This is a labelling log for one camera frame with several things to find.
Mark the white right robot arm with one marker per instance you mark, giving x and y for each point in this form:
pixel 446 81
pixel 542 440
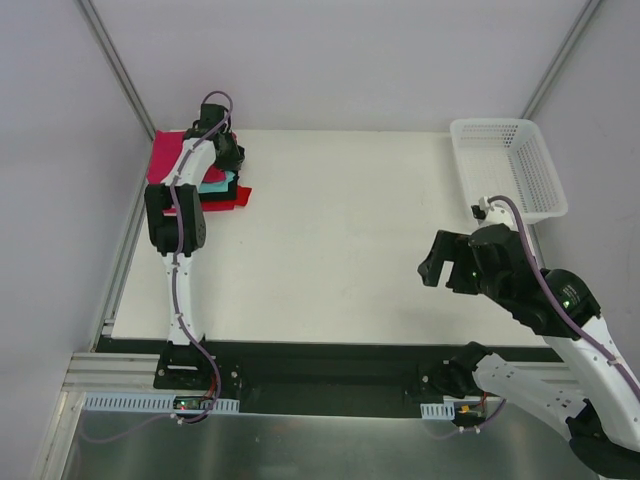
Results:
pixel 600 421

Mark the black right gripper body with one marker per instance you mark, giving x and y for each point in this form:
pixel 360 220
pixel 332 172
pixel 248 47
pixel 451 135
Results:
pixel 458 264

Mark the white plastic laundry basket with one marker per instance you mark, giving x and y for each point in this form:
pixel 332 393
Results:
pixel 509 157

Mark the white cable duct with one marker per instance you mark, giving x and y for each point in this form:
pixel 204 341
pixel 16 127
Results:
pixel 443 411
pixel 157 403

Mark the left aluminium corner post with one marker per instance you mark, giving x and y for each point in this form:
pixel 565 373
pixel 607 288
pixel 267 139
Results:
pixel 106 45

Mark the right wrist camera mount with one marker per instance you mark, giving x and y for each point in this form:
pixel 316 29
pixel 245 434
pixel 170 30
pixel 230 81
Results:
pixel 488 213

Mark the aluminium corner post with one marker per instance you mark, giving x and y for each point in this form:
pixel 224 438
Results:
pixel 106 45
pixel 578 29

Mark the aluminium frame rail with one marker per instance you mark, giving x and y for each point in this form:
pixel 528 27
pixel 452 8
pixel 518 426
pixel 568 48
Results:
pixel 134 373

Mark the pink t shirt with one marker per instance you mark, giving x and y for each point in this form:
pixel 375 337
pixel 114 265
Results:
pixel 167 155

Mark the right aluminium corner post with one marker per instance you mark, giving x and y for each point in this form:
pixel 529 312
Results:
pixel 578 29

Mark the red t shirt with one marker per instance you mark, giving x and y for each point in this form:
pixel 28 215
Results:
pixel 238 196

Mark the black t shirt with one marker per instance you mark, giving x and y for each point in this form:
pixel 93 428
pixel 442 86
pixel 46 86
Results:
pixel 177 182

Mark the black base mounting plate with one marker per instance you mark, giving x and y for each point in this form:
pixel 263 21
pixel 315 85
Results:
pixel 335 380

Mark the left white cable duct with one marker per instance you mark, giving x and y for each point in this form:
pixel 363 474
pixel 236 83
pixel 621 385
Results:
pixel 157 403

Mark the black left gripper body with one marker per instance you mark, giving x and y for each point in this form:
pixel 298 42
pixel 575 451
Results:
pixel 230 155

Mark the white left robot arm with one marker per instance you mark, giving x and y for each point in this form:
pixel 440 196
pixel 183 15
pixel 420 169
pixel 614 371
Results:
pixel 178 238

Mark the right white cable duct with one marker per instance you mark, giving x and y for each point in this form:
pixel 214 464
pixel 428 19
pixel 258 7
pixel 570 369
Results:
pixel 443 411

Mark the teal t shirt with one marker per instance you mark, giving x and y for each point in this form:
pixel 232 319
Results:
pixel 222 183

